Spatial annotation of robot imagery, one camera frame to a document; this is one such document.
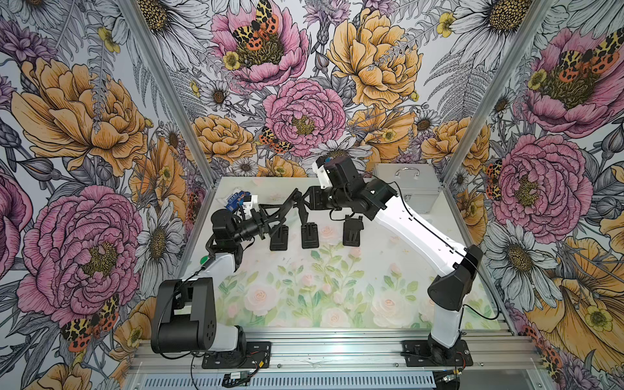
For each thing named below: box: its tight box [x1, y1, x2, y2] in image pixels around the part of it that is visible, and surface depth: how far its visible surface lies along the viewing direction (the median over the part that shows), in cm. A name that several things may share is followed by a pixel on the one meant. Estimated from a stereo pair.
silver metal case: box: [375, 162, 442, 215], surface depth 104 cm
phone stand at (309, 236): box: [300, 221, 320, 249], surface depth 102 cm
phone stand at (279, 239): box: [269, 224, 289, 252], surface depth 101 cm
